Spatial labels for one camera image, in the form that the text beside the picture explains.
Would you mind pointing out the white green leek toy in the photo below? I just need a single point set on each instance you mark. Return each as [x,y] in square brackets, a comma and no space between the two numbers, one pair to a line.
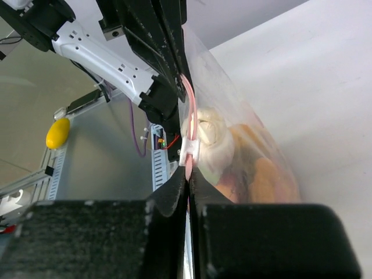
[216,145]

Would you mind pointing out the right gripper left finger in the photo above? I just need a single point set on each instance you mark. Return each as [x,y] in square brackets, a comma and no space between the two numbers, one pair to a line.
[102,239]

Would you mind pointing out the white slotted cable duct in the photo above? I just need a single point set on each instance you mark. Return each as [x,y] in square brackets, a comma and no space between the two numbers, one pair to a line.
[160,162]

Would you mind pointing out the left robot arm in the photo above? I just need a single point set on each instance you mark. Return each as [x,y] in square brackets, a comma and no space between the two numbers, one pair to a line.
[52,26]

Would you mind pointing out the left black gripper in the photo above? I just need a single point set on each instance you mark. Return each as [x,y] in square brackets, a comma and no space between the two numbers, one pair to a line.
[154,30]

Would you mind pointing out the clear zip top bag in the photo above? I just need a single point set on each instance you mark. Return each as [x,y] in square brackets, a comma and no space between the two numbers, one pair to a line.
[213,89]

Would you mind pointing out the yellow ginger root toy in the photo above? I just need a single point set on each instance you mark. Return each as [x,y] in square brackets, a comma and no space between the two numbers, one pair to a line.
[260,172]

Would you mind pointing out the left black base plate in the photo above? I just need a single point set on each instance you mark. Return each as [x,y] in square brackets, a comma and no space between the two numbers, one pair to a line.
[172,145]

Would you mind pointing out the yellow lemon toy background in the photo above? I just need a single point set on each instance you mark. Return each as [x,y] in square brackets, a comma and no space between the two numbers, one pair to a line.
[58,133]

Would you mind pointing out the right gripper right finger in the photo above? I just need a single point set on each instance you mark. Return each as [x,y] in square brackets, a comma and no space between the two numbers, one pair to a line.
[275,240]

